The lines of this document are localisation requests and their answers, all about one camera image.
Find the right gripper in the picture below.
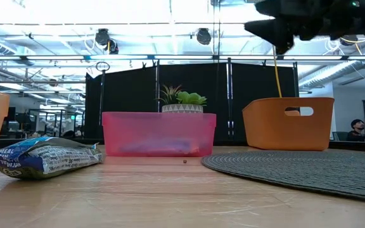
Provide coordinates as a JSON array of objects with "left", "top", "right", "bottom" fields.
[{"left": 244, "top": 9, "right": 365, "bottom": 54}]

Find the dark blue granola bar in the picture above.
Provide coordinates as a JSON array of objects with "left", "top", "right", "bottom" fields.
[{"left": 0, "top": 136, "right": 105, "bottom": 181}]

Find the black ceiling fixture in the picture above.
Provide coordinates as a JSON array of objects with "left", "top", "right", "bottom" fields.
[
  {"left": 196, "top": 27, "right": 212, "bottom": 46},
  {"left": 95, "top": 27, "right": 120, "bottom": 55}
]

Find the succulent in white patterned pot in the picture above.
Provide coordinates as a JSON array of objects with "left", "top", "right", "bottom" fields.
[{"left": 157, "top": 84, "right": 208, "bottom": 114}]

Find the person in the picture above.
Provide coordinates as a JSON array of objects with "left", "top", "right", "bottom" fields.
[{"left": 346, "top": 118, "right": 365, "bottom": 143}]

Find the grey round woven placemat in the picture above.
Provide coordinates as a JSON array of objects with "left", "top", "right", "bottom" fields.
[{"left": 200, "top": 150, "right": 365, "bottom": 204}]

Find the pink-red translucent plastic bin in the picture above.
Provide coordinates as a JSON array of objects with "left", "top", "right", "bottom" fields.
[{"left": 101, "top": 111, "right": 217, "bottom": 158}]

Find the black room divider panel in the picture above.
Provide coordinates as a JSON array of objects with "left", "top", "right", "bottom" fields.
[{"left": 85, "top": 61, "right": 299, "bottom": 146}]

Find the yellow cable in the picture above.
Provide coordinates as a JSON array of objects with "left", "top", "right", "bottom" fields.
[{"left": 271, "top": 44, "right": 283, "bottom": 98}]

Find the orange basket with handle holes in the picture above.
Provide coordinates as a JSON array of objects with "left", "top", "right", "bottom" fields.
[{"left": 241, "top": 96, "right": 335, "bottom": 151}]

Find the black pole with ring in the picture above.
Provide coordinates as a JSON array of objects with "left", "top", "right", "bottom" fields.
[{"left": 95, "top": 61, "right": 111, "bottom": 112}]

